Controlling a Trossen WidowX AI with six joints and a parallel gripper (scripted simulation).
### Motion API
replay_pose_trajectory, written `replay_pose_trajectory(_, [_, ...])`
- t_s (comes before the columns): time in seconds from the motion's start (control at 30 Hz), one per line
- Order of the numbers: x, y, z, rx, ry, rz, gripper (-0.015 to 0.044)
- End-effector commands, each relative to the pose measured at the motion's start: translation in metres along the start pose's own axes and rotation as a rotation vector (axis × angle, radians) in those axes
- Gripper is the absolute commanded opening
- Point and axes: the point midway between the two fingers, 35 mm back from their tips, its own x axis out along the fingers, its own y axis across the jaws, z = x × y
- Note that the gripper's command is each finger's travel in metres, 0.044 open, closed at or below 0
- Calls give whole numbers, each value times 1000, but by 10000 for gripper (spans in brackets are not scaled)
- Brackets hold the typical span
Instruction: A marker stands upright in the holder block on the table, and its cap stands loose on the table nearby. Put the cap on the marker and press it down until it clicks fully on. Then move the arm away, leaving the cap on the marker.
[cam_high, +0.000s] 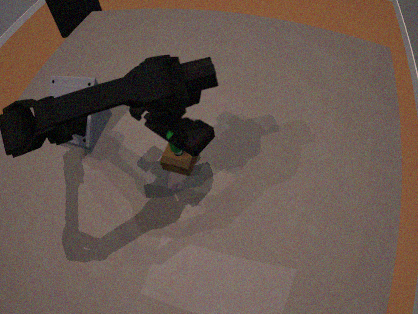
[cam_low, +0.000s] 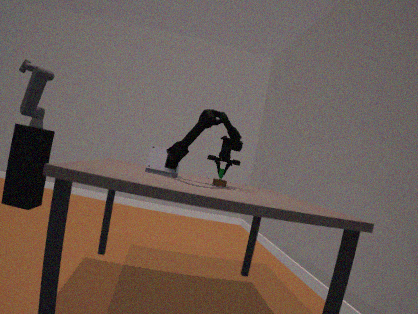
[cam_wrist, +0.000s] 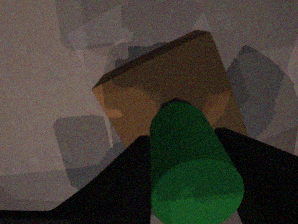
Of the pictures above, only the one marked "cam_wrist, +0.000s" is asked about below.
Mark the brown wooden block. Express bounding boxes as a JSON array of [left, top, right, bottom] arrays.
[[92, 30, 249, 148]]

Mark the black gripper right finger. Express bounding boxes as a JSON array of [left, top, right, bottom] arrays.
[[214, 127, 298, 224]]

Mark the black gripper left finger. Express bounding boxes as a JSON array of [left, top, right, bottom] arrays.
[[0, 135, 152, 224]]

